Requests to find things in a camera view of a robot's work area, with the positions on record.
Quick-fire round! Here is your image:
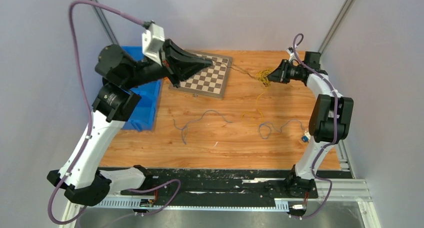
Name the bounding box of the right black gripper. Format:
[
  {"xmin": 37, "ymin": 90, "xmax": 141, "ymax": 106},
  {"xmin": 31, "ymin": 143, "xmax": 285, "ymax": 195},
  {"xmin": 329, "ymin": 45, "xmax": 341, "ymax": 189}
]
[{"xmin": 265, "ymin": 59, "xmax": 306, "ymax": 84}]

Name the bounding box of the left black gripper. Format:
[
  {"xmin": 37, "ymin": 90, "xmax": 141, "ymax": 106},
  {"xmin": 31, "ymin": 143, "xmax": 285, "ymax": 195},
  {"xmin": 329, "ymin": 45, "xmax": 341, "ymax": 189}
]
[{"xmin": 123, "ymin": 38, "xmax": 212, "ymax": 89}]

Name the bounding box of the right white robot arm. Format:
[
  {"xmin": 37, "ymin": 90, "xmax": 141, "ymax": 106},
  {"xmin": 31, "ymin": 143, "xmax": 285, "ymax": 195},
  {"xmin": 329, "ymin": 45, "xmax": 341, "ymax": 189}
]
[{"xmin": 278, "ymin": 48, "xmax": 354, "ymax": 197}]

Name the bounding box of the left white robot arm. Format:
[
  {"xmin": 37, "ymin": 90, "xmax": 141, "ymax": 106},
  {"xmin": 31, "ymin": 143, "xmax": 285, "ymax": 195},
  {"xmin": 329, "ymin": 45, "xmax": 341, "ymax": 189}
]
[{"xmin": 47, "ymin": 39, "xmax": 214, "ymax": 206}]

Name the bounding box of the checkerboard calibration board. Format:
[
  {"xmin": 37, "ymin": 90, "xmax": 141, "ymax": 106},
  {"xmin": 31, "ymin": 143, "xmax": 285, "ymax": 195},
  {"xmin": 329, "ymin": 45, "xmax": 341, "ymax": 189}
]
[{"xmin": 168, "ymin": 50, "xmax": 233, "ymax": 99}]

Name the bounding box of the white blue toy block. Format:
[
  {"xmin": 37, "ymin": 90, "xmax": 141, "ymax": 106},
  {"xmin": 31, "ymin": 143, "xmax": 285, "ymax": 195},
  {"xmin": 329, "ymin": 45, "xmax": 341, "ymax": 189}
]
[{"xmin": 301, "ymin": 131, "xmax": 311, "ymax": 143}]

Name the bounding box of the blue plastic bin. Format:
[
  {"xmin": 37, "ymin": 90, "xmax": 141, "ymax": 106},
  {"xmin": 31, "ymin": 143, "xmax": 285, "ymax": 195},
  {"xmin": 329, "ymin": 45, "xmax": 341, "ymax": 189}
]
[{"xmin": 119, "ymin": 46, "xmax": 166, "ymax": 132}]

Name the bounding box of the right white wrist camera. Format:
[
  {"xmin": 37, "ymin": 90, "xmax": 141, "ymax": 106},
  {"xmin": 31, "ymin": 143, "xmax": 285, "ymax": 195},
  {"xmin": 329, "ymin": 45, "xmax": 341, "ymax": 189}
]
[{"xmin": 286, "ymin": 47, "xmax": 296, "ymax": 63}]

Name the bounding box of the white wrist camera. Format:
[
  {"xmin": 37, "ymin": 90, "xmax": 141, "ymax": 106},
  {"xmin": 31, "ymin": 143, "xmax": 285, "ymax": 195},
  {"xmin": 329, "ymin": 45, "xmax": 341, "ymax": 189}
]
[
  {"xmin": 142, "ymin": 21, "xmax": 165, "ymax": 66},
  {"xmin": 286, "ymin": 47, "xmax": 296, "ymax": 63}
]

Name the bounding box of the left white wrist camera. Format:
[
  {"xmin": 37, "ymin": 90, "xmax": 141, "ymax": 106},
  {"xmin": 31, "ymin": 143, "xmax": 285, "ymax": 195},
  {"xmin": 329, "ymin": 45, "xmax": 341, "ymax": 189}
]
[{"xmin": 142, "ymin": 21, "xmax": 165, "ymax": 66}]

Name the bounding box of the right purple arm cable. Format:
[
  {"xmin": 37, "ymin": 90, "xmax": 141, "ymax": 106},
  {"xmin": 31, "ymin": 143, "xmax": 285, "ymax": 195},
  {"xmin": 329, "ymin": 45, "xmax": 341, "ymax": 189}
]
[{"xmin": 287, "ymin": 33, "xmax": 340, "ymax": 219}]

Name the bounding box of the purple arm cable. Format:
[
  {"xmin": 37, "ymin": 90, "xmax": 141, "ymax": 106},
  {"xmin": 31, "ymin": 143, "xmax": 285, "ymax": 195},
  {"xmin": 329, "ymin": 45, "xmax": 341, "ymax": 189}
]
[
  {"xmin": 47, "ymin": 0, "xmax": 183, "ymax": 225},
  {"xmin": 287, "ymin": 33, "xmax": 340, "ymax": 219}
]

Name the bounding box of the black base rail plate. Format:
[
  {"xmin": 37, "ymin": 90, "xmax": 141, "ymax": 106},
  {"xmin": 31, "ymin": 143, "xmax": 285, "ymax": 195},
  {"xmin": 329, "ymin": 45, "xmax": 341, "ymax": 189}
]
[{"xmin": 96, "ymin": 166, "xmax": 354, "ymax": 208}]

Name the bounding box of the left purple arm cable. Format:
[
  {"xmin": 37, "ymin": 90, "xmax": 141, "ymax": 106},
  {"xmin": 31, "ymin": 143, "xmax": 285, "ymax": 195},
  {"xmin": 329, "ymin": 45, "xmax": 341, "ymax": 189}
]
[{"xmin": 47, "ymin": 0, "xmax": 183, "ymax": 225}]

